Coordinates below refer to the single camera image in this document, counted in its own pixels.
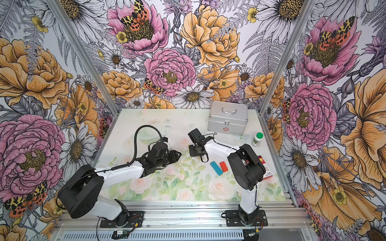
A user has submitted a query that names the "red block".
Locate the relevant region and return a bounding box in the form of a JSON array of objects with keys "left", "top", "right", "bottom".
[{"left": 220, "top": 162, "right": 228, "bottom": 173}]

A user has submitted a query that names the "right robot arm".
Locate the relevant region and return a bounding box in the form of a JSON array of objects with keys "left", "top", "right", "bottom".
[{"left": 188, "top": 129, "right": 266, "bottom": 226}]

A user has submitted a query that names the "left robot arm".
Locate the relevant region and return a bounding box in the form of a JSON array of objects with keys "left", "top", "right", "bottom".
[{"left": 57, "top": 142, "right": 182, "bottom": 227}]

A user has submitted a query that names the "teal block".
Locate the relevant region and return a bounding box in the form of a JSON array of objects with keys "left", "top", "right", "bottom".
[{"left": 210, "top": 161, "right": 223, "bottom": 176}]

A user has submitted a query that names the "clear glass bowl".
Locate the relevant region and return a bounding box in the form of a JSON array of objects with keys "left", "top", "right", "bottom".
[{"left": 137, "top": 125, "right": 171, "bottom": 145}]

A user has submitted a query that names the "silver metal case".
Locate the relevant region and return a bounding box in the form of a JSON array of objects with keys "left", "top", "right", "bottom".
[{"left": 208, "top": 101, "right": 248, "bottom": 136}]

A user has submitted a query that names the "white green-capped bottle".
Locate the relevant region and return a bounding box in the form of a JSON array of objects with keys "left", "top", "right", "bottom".
[{"left": 252, "top": 132, "right": 264, "bottom": 147}]

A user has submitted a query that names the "red bandage box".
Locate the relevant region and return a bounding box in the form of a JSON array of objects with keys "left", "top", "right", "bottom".
[{"left": 258, "top": 156, "right": 273, "bottom": 180}]

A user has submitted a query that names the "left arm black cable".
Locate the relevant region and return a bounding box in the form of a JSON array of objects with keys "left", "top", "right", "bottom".
[{"left": 132, "top": 125, "right": 165, "bottom": 166}]

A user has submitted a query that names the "aluminium rail frame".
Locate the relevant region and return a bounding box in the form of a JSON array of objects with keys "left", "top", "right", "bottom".
[{"left": 51, "top": 200, "right": 318, "bottom": 241}]

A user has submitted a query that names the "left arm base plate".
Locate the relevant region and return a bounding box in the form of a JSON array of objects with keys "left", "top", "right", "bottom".
[{"left": 99, "top": 211, "right": 145, "bottom": 229}]

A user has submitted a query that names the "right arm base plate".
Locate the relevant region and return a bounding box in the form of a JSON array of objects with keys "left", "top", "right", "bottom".
[{"left": 225, "top": 209, "right": 268, "bottom": 227}]

